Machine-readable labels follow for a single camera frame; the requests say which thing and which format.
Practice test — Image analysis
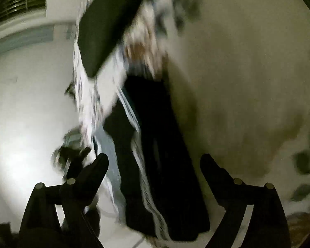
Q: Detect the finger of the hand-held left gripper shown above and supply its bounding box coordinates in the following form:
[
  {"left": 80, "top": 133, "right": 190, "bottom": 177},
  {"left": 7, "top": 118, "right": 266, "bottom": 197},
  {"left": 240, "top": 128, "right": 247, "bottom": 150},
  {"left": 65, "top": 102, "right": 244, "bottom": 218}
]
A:
[{"left": 64, "top": 147, "right": 92, "bottom": 180}]

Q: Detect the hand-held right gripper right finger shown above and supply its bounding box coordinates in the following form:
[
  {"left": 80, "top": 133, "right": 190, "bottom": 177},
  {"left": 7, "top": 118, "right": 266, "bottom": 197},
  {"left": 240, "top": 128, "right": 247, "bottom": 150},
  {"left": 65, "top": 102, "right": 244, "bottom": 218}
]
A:
[{"left": 200, "top": 153, "right": 291, "bottom": 248}]

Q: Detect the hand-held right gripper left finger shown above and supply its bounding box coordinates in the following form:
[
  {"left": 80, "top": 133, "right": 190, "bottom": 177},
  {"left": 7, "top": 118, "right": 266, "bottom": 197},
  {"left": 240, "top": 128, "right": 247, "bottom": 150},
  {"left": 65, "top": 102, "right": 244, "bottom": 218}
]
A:
[{"left": 19, "top": 153, "right": 109, "bottom": 248}]

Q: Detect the striped knit sweater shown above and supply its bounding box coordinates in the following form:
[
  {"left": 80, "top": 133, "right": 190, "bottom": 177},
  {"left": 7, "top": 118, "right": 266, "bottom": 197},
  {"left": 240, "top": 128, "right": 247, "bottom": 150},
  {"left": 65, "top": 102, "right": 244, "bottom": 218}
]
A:
[{"left": 93, "top": 74, "right": 211, "bottom": 242}]

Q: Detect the bed with floral blanket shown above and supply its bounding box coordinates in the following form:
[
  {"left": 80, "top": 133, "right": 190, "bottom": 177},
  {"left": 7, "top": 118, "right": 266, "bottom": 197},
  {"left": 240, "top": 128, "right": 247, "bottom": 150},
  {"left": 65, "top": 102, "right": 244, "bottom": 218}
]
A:
[{"left": 72, "top": 0, "right": 310, "bottom": 248}]

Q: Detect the folded black cloth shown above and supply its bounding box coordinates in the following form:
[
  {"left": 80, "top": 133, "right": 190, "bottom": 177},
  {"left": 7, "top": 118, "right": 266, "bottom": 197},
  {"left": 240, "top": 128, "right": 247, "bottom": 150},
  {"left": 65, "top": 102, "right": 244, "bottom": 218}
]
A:
[{"left": 77, "top": 0, "right": 145, "bottom": 78}]

